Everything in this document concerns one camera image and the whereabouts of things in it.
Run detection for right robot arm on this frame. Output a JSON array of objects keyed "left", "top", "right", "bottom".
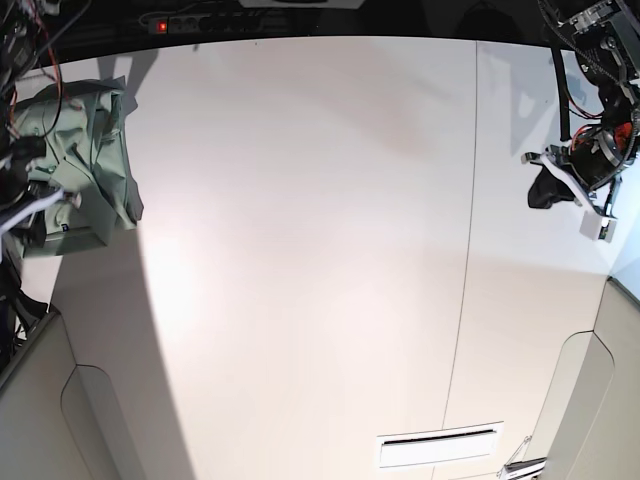
[{"left": 1, "top": 1, "right": 91, "bottom": 235}]

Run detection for white table cable slot plate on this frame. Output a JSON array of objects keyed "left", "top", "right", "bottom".
[{"left": 375, "top": 422, "right": 504, "bottom": 469}]

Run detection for black power strip red switch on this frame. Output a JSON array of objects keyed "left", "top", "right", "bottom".
[{"left": 139, "top": 13, "right": 287, "bottom": 35}]

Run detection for black cables at left edge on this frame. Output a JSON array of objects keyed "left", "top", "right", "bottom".
[{"left": 0, "top": 259, "right": 51, "bottom": 361}]

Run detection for light green T-shirt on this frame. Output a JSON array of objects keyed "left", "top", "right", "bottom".
[{"left": 15, "top": 78, "right": 144, "bottom": 257}]

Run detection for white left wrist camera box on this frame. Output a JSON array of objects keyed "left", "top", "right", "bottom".
[{"left": 579, "top": 211, "right": 617, "bottom": 243}]

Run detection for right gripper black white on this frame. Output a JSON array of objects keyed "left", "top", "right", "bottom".
[{"left": 1, "top": 137, "right": 81, "bottom": 235}]

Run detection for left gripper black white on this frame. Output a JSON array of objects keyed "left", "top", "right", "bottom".
[{"left": 521, "top": 145, "right": 622, "bottom": 217}]

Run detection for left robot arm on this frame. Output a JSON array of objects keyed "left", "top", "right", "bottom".
[{"left": 522, "top": 1, "right": 639, "bottom": 216}]

